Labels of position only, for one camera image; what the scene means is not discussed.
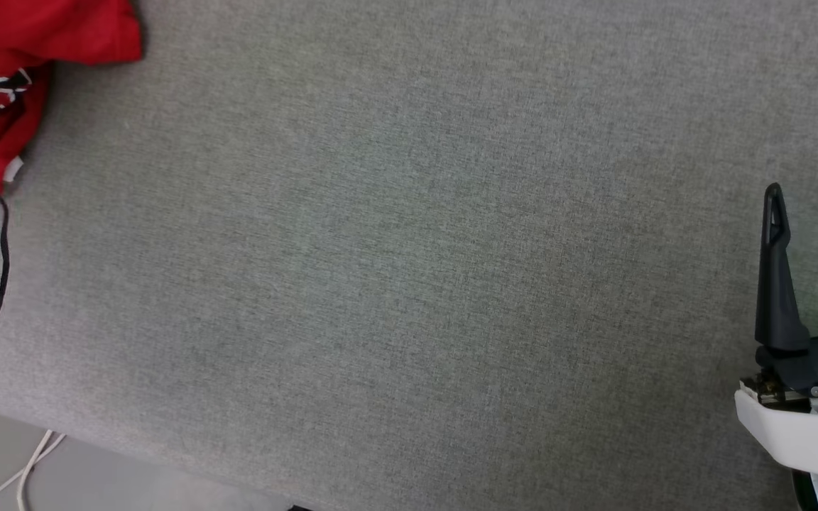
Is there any thin white floor cable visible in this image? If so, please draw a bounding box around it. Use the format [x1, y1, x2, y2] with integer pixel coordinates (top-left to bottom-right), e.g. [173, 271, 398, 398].
[0, 433, 67, 511]
[17, 429, 55, 511]

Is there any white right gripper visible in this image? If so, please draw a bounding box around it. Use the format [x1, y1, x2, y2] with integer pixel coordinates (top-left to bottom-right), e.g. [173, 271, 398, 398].
[734, 182, 818, 485]

